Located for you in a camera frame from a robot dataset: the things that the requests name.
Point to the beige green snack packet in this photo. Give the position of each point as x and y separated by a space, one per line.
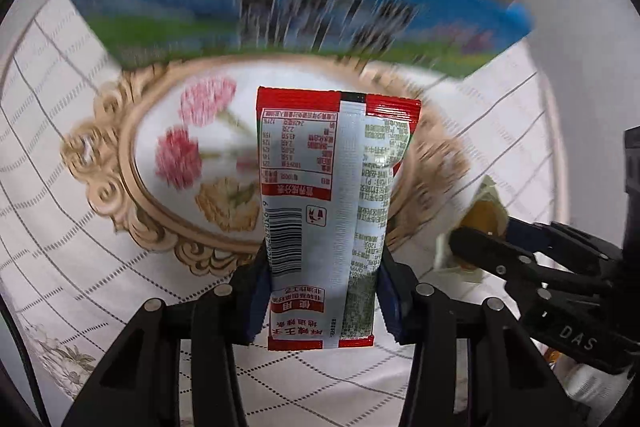
482 207

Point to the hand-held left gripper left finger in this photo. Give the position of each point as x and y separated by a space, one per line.
255 302

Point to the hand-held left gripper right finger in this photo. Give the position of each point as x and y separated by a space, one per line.
390 302

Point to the floral printed cloth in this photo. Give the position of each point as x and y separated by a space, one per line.
75 257

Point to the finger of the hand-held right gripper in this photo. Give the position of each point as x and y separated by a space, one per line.
560 239
500 257

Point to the red white snack packet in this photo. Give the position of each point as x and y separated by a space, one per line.
310 167

